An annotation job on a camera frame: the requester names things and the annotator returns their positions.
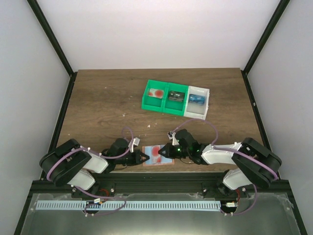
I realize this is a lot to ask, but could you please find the red white card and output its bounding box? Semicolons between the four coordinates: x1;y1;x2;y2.
148;88;164;99
145;145;161;165

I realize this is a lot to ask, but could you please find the pink card holder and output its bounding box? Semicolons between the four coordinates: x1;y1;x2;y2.
142;145;175;166

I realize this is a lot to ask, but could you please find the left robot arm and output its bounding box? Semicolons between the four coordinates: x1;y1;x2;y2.
39;138;150;190

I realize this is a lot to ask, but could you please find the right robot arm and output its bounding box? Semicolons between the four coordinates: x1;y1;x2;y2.
159;129;282;194

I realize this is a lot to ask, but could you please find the black card in bin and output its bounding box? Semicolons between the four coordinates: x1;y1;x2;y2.
168;91;185;102

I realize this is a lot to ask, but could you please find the blue card in bin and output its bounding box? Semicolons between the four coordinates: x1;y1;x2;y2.
188;94;206;105

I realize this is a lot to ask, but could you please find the white bin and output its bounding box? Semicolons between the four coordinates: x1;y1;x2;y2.
183;86;210;120

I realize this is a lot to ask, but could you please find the middle green bin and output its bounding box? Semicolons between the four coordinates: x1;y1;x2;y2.
162;83;188;116

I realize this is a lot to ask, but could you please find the green bin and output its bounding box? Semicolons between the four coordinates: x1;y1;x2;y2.
141;80;168;112
162;83;188;116

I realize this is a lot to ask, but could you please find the left green bin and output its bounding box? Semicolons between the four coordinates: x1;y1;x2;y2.
141;80;168;112

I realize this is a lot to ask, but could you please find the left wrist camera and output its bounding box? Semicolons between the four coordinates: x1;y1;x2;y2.
129;137;140;153

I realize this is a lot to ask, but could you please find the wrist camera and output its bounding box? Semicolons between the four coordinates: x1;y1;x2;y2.
129;137;140;153
167;131;179;146

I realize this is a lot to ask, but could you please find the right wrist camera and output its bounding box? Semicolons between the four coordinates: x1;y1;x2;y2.
167;131;179;146

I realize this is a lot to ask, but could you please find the black aluminium frame rail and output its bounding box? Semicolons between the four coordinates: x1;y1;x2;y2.
27;172;292;199

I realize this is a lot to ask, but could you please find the light blue cable duct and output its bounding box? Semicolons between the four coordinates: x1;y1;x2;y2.
36;200;221;212

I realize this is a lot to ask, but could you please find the right black frame post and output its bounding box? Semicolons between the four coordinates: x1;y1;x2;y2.
242;0;291;74

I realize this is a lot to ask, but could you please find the black frame post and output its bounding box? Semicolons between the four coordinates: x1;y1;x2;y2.
242;0;291;74
26;0;75;77

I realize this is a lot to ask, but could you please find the left black frame post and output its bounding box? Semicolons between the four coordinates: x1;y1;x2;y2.
26;0;75;77

